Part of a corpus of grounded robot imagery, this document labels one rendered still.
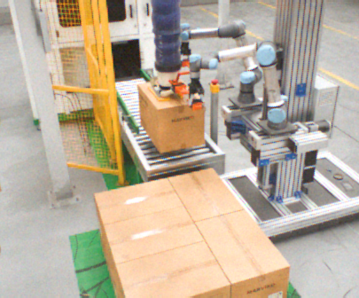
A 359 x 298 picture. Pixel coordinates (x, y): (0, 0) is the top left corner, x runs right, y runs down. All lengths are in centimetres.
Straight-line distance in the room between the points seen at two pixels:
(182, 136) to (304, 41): 119
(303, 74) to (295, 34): 32
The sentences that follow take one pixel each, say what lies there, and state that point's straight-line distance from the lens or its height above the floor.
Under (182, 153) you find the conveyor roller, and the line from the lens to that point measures 375.
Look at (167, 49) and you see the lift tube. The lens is 340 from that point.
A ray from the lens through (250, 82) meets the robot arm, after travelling 347.
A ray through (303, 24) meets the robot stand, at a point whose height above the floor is 172.
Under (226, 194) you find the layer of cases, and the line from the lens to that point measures 325.
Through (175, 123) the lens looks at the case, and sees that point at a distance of 341.
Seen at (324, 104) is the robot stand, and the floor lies 110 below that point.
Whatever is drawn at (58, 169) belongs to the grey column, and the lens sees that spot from 411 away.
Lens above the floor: 245
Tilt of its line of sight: 30 degrees down
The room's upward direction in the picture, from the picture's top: 2 degrees counter-clockwise
